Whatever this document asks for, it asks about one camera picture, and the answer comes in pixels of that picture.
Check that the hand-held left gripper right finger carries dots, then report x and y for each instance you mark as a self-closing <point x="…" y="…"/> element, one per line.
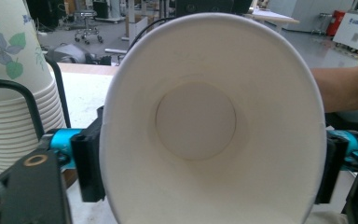
<point x="332" y="168"/>

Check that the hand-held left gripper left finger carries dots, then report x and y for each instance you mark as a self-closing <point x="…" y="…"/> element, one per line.
<point x="88" y="165"/>

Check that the wooden cup holder black rods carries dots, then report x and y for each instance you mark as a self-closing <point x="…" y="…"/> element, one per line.
<point x="31" y="102"/>

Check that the stack of floral paper cups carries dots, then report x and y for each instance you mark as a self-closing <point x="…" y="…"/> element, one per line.
<point x="6" y="124"/>

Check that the white paper cup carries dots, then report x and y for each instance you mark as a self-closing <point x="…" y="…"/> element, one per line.
<point x="199" y="124"/>

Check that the wooden table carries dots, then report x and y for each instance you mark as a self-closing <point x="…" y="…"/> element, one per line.
<point x="276" y="17"/>

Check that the grey black bag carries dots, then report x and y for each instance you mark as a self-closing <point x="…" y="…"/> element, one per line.
<point x="71" y="54"/>

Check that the red fire extinguisher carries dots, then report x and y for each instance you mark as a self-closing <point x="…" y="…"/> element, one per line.
<point x="335" y="21"/>

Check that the wheeled metal stool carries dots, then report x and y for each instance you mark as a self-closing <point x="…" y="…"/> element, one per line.
<point x="87" y="28"/>

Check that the white cabinet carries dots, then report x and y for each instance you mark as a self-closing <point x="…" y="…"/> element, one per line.
<point x="355" y="31"/>

